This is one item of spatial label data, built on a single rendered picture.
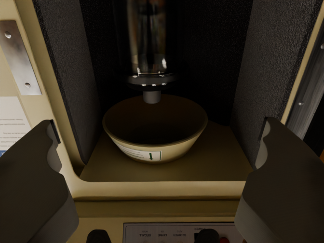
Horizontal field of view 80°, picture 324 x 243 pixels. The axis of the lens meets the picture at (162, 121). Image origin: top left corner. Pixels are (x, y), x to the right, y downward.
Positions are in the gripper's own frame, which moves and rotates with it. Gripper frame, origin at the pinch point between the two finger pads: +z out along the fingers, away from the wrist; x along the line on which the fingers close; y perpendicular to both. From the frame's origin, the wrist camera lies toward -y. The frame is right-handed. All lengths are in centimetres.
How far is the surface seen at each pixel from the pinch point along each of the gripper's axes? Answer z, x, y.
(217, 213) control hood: 5.8, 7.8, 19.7
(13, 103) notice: 51, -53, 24
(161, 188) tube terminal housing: 8.1, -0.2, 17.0
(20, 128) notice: 51, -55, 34
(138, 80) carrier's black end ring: 11.9, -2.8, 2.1
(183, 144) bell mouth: 10.7, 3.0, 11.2
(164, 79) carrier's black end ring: 12.1, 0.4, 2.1
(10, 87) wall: 51, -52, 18
